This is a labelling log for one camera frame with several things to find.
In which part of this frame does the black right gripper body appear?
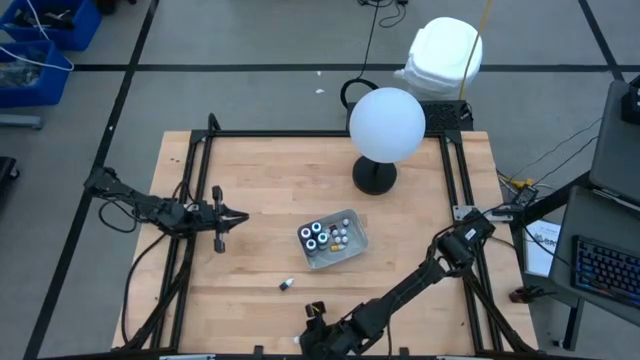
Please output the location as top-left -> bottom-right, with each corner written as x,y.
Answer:
305,301 -> 371,360

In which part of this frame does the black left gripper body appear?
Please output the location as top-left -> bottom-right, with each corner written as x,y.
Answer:
192,185 -> 227,254

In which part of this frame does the white plastic storage bin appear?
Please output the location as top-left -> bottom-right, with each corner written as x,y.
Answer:
296,208 -> 370,270

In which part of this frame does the white globe table lamp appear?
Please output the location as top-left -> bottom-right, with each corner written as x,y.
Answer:
348,87 -> 427,196

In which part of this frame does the dark table clamp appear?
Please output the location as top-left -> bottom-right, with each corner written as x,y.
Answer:
508,284 -> 549,305

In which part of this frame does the white printed paper sheet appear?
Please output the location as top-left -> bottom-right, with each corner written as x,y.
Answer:
523,218 -> 562,278

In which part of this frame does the blue plastic storage crate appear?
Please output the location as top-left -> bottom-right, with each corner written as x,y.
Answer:
0,40 -> 71,109
0,0 -> 104,52

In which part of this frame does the grey metal foot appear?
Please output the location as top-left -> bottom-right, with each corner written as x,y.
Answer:
0,114 -> 44,130

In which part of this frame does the yellow plug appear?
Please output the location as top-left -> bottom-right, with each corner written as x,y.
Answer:
499,172 -> 539,206

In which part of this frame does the black perforated computer case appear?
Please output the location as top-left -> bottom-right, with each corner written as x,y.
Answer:
346,99 -> 474,134

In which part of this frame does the white round trash bin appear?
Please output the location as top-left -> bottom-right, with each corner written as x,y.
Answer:
393,16 -> 485,100

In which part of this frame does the black backlit keyboard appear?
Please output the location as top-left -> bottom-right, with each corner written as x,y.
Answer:
572,234 -> 640,307

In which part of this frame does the grey keyboard tray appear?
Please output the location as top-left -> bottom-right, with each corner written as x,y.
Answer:
549,185 -> 640,321

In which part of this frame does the grey cart shelf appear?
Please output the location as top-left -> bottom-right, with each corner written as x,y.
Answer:
588,79 -> 640,204

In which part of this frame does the black device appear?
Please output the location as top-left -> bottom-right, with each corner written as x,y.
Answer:
621,74 -> 640,126

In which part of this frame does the black aluminium table frame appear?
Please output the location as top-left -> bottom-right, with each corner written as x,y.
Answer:
112,113 -> 540,354

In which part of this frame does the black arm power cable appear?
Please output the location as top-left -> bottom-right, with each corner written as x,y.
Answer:
121,232 -> 169,347

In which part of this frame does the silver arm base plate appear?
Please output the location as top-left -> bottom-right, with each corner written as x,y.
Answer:
452,204 -> 516,223

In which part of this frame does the black floor cable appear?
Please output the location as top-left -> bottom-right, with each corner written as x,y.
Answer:
339,0 -> 409,109

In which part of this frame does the white cable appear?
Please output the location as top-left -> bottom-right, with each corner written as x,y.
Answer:
0,0 -> 75,72

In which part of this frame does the yellow hanging cable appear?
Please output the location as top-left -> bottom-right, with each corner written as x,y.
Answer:
458,0 -> 495,100

